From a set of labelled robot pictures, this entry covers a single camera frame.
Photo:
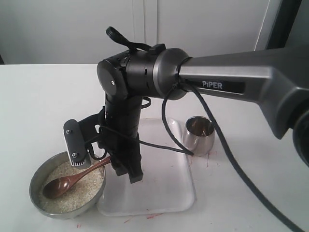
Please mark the steel rice bowl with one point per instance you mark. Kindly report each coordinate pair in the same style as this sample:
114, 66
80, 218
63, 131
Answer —
39, 178

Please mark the white rice pile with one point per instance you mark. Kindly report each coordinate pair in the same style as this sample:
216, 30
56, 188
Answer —
80, 194

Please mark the small steel cup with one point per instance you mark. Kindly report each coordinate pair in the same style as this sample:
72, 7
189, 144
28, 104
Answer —
198, 136

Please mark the brown wooden spoon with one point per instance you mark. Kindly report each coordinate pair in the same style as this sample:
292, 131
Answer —
57, 187

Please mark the dark vertical post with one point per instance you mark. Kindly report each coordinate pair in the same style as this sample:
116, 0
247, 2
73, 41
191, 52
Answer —
291, 25

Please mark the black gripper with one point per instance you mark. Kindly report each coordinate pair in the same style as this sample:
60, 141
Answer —
115, 129

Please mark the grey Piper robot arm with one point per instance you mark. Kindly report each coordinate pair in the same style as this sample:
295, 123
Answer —
277, 80

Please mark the white plastic tray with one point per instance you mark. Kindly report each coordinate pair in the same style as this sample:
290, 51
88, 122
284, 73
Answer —
166, 187

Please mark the white cabinet doors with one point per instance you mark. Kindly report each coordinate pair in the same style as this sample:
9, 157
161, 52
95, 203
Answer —
73, 31

